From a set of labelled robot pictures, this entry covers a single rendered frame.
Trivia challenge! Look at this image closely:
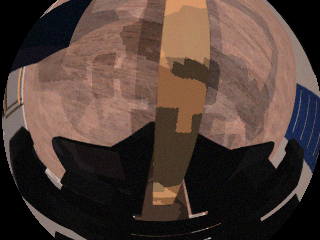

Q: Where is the long wooden rail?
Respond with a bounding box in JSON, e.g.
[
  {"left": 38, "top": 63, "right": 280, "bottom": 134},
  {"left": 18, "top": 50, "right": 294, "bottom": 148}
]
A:
[{"left": 152, "top": 0, "right": 211, "bottom": 205}]

